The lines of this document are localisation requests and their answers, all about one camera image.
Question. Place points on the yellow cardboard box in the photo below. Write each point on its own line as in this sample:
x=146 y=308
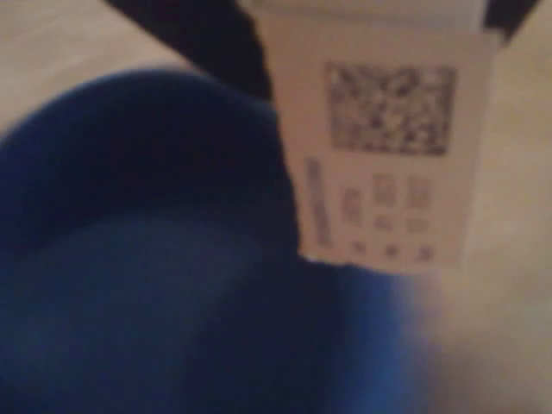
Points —
x=379 y=142

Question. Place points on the blue plastic bowl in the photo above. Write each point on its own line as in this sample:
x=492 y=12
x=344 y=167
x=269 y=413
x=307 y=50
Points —
x=142 y=267

